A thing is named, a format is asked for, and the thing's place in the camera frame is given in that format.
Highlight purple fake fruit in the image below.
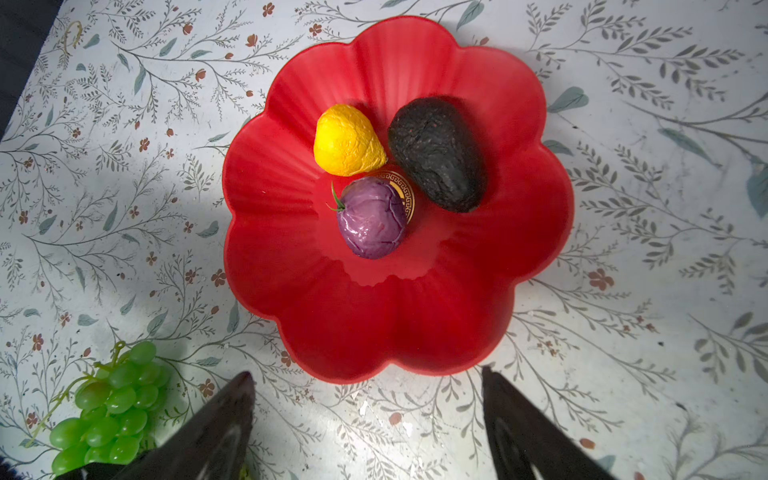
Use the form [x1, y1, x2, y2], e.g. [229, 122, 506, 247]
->
[331, 176, 407, 260]

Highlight yellow rubber band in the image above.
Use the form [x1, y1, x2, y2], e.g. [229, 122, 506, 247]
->
[62, 20, 83, 55]

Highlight yellow fake lemon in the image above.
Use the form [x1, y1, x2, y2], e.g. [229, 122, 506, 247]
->
[313, 104, 388, 177]

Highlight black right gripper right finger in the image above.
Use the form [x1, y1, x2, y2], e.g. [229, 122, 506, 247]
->
[482, 366, 614, 480]

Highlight green fake grapes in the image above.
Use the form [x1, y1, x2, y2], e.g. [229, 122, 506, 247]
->
[32, 340, 170, 477]

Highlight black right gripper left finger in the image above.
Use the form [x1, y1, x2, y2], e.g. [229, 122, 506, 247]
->
[116, 371, 255, 479]

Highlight dark fake avocado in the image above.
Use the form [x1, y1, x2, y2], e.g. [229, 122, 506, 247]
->
[387, 97, 487, 213]

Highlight red flower-shaped fruit bowl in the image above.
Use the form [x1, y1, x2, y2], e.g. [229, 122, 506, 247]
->
[222, 16, 574, 384]

